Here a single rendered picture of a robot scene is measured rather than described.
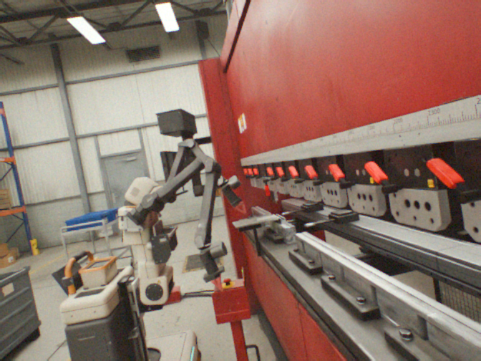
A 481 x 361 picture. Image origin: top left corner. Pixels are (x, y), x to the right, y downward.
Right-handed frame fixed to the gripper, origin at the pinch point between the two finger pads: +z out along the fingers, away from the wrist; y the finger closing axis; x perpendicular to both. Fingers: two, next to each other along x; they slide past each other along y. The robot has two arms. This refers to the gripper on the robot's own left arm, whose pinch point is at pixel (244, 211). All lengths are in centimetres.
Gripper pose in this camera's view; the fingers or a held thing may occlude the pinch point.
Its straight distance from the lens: 200.6
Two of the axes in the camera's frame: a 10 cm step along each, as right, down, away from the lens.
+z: 6.2, 7.7, 1.0
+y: -1.2, -0.3, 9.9
